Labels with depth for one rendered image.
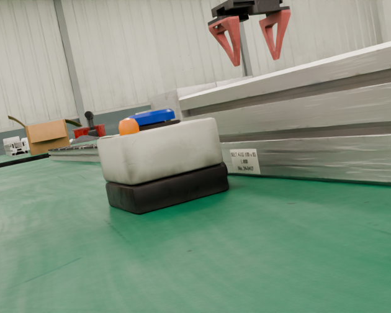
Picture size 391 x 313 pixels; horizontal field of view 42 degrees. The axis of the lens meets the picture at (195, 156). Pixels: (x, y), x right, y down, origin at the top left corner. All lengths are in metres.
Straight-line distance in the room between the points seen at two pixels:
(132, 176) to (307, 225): 0.16
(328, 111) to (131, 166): 0.14
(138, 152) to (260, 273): 0.19
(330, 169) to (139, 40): 11.80
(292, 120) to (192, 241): 0.15
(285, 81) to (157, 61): 11.79
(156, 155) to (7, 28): 11.44
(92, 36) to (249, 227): 11.68
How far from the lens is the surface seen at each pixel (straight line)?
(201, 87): 0.58
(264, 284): 0.20
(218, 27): 0.85
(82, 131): 4.16
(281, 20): 0.87
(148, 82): 12.03
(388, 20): 8.69
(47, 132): 2.71
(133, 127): 0.38
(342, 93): 0.35
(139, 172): 0.38
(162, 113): 0.41
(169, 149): 0.39
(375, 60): 0.32
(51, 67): 11.70
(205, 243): 0.27
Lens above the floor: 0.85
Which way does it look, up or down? 5 degrees down
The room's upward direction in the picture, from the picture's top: 11 degrees counter-clockwise
